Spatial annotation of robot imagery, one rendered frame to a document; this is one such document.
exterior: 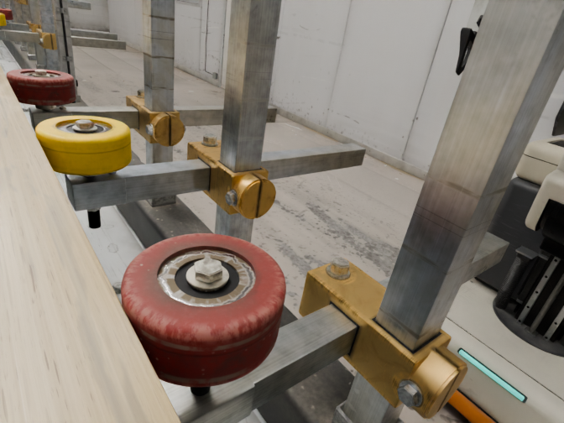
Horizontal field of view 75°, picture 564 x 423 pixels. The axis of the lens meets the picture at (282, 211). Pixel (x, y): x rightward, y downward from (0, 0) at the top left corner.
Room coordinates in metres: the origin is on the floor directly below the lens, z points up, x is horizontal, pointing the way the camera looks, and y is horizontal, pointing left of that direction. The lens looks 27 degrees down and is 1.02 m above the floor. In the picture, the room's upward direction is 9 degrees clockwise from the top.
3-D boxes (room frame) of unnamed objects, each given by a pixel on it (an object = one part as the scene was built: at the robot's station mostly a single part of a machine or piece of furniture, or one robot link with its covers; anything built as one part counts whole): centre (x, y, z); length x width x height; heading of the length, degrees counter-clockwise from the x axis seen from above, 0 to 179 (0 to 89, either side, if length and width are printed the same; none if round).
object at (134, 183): (0.46, 0.05, 0.84); 0.43 x 0.03 x 0.04; 132
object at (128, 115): (0.65, 0.22, 0.84); 0.43 x 0.03 x 0.04; 132
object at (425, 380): (0.23, -0.09, 0.81); 0.14 x 0.06 x 0.05; 42
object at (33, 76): (0.52, 0.36, 0.85); 0.08 x 0.08 x 0.11
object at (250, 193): (0.42, 0.07, 0.84); 0.14 x 0.06 x 0.05; 42
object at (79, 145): (0.33, 0.20, 0.85); 0.08 x 0.08 x 0.11
